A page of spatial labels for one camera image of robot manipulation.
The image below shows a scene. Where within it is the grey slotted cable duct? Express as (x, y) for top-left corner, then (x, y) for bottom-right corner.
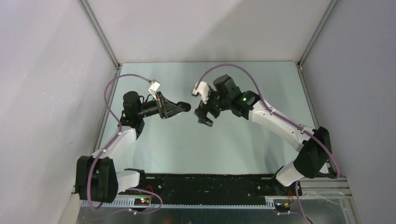
(81, 197), (276, 210)

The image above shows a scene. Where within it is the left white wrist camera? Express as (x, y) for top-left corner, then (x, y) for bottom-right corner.
(148, 79), (161, 98)

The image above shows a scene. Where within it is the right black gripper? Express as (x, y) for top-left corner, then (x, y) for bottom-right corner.
(195, 85), (231, 126)

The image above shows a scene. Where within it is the right aluminium corner post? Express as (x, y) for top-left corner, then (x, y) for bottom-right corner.
(297, 0), (340, 68)

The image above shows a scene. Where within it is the left aluminium corner post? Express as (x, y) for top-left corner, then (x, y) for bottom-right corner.
(77, 0), (120, 69)

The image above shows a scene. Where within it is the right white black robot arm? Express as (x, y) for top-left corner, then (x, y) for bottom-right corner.
(192, 75), (331, 195)

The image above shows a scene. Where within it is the black earbud charging case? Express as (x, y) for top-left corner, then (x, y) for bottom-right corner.
(177, 101), (191, 112)

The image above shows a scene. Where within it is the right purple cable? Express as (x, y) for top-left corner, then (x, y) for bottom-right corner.
(195, 63), (341, 224)

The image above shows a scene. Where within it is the left controller board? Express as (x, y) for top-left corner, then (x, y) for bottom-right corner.
(134, 198), (150, 206)

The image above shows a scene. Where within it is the right controller board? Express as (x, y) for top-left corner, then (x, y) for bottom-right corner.
(275, 203), (293, 213)

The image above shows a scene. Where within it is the controller board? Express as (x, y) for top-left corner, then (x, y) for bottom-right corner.
(134, 198), (150, 206)
(275, 203), (293, 213)

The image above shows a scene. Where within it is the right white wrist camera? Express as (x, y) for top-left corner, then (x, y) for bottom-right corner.
(191, 82), (211, 104)

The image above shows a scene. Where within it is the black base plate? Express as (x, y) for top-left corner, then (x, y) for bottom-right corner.
(138, 173), (302, 206)

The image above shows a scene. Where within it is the aluminium corner post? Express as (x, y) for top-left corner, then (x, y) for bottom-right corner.
(77, 0), (120, 69)
(297, 0), (340, 68)

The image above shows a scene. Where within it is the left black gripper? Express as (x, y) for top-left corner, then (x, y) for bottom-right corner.
(137, 91), (184, 119)

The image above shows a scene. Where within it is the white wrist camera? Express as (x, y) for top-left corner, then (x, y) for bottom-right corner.
(148, 79), (161, 98)
(191, 82), (211, 104)

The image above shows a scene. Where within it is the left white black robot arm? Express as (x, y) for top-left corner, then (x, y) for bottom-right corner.
(75, 91), (191, 203)

